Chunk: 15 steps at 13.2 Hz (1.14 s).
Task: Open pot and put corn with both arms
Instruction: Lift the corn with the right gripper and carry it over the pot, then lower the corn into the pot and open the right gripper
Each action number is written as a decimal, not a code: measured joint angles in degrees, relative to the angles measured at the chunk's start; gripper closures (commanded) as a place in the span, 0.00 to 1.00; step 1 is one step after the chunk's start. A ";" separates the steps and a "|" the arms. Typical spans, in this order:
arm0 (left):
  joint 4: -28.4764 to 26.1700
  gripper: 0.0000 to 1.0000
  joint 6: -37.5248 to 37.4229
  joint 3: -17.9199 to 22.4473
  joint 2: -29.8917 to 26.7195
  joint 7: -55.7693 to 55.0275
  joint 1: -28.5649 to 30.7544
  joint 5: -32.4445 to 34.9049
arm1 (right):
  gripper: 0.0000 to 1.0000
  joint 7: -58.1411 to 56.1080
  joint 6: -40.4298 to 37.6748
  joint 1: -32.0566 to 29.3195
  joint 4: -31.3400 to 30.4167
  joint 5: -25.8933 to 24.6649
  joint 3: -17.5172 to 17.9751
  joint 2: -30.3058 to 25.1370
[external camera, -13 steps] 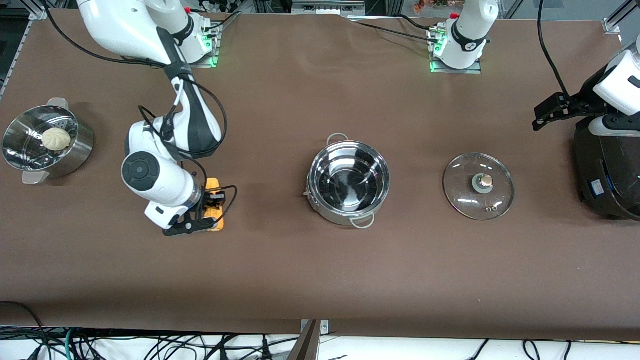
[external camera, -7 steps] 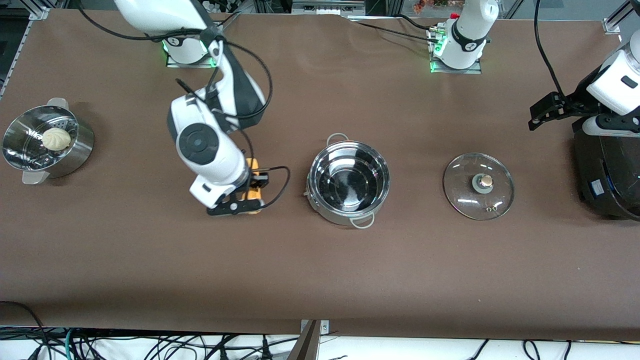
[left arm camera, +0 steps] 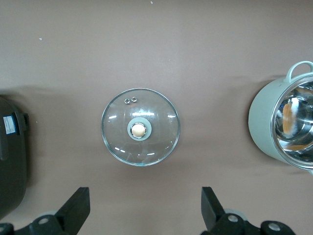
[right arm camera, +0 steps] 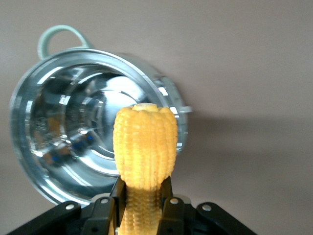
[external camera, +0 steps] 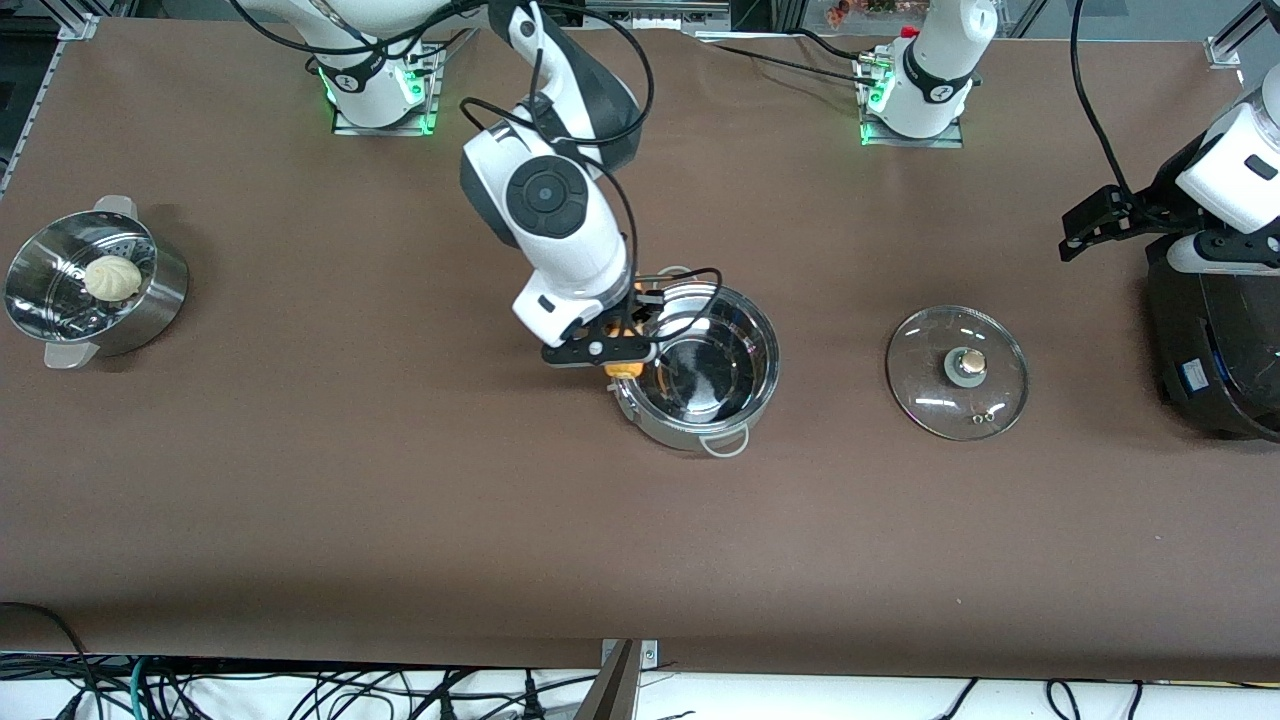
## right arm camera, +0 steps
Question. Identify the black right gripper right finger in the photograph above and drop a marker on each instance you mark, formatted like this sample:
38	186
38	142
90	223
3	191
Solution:
173	213

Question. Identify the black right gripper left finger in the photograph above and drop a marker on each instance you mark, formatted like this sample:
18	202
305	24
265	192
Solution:
105	213

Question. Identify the yellow corn cob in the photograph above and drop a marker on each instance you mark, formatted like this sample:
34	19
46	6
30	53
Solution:
144	147

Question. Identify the brown table cover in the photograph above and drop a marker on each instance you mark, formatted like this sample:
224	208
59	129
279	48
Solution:
244	49

